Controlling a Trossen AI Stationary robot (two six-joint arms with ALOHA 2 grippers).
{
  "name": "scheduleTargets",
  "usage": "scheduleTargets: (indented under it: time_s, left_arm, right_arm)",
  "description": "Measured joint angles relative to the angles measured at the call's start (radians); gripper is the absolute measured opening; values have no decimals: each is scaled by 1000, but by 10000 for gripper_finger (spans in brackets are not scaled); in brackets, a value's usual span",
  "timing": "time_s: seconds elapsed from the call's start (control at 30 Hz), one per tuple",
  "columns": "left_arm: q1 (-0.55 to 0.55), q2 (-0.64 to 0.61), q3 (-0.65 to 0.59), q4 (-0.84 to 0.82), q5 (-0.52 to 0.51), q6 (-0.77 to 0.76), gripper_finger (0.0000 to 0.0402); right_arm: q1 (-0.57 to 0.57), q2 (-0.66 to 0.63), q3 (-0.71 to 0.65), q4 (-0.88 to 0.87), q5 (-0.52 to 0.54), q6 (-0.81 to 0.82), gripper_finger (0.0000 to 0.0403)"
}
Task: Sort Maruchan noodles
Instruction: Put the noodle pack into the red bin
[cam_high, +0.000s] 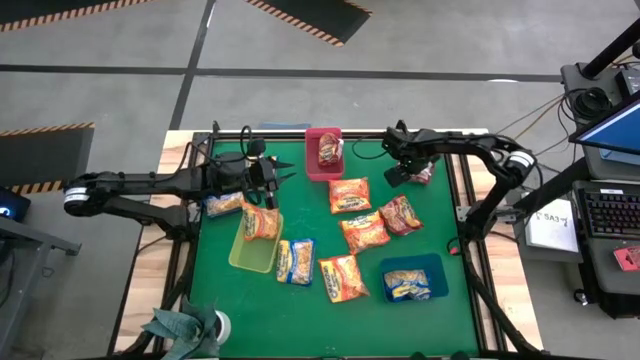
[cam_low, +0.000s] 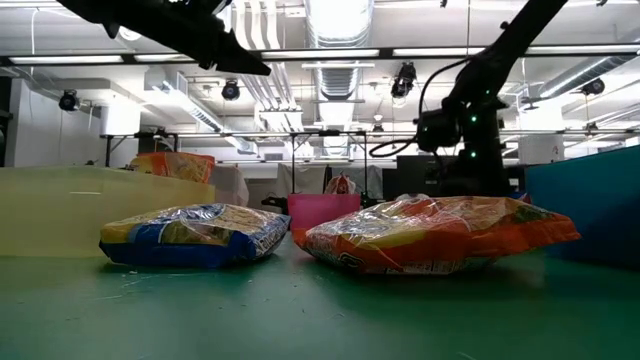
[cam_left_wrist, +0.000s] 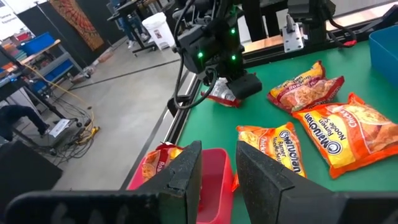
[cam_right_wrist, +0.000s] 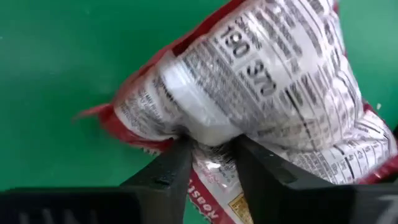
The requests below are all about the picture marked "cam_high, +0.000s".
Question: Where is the grey equipment cart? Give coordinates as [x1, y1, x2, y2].
[558, 60, 640, 321]

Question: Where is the orange Maruchan noodle pack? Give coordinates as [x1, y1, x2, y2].
[328, 177, 372, 215]
[338, 210, 391, 255]
[241, 202, 281, 242]
[318, 253, 371, 304]

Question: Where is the red Maruchan noodle pack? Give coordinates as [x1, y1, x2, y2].
[408, 160, 437, 186]
[378, 194, 425, 236]
[318, 132, 345, 167]

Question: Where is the black device with blue light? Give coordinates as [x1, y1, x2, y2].
[0, 185, 32, 224]

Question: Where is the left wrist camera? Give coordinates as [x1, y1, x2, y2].
[213, 151, 247, 182]

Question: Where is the blue flat strip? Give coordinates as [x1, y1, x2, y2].
[258, 122, 312, 131]

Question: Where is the white labelled sheet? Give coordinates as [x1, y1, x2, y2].
[522, 197, 581, 254]

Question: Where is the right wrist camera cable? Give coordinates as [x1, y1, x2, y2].
[350, 135, 390, 161]

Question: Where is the artificial plant in white pot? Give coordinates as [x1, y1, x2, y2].
[140, 295, 233, 360]

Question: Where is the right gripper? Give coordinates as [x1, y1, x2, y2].
[382, 143, 442, 190]

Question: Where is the pink card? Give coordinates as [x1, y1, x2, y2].
[612, 245, 640, 274]

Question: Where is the silver metal bracket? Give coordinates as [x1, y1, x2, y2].
[455, 203, 519, 225]

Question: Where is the blue screen monitor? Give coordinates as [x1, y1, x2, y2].
[569, 89, 640, 157]

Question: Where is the translucent yellow plastic bin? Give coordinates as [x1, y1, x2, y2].
[228, 209, 285, 275]

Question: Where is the black diagonal stand leg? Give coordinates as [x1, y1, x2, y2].
[512, 158, 591, 217]

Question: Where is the grey metal desk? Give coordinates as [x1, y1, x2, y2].
[0, 214, 84, 360]

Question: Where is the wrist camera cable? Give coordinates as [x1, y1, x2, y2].
[350, 135, 390, 161]
[238, 124, 269, 162]

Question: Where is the blue plastic bin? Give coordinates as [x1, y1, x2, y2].
[378, 253, 450, 304]

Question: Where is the black hazard-striped floor mat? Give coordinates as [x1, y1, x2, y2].
[0, 0, 151, 34]
[243, 0, 374, 49]
[0, 122, 96, 196]

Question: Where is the green table mat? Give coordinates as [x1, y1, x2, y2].
[188, 138, 480, 357]

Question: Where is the black coiled cable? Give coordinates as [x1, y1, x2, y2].
[571, 85, 615, 121]

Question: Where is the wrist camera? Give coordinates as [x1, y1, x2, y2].
[382, 128, 416, 156]
[213, 151, 247, 182]

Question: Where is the orange floor cable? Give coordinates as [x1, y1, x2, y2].
[514, 97, 566, 142]

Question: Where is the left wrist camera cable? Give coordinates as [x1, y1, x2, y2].
[238, 124, 269, 162]

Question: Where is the black stand pole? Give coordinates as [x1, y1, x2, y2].
[579, 19, 640, 80]

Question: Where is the small black box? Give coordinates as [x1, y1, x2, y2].
[614, 67, 640, 99]

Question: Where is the blue Maruchan noodle pack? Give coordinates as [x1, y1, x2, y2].
[383, 268, 432, 302]
[204, 191, 246, 219]
[275, 238, 316, 286]

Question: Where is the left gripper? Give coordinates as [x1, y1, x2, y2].
[242, 156, 298, 210]

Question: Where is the pink plastic bin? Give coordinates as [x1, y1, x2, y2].
[304, 127, 346, 182]

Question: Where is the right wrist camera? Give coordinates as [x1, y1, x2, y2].
[382, 128, 416, 156]

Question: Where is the black keyboard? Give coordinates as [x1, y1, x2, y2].
[581, 187, 640, 241]

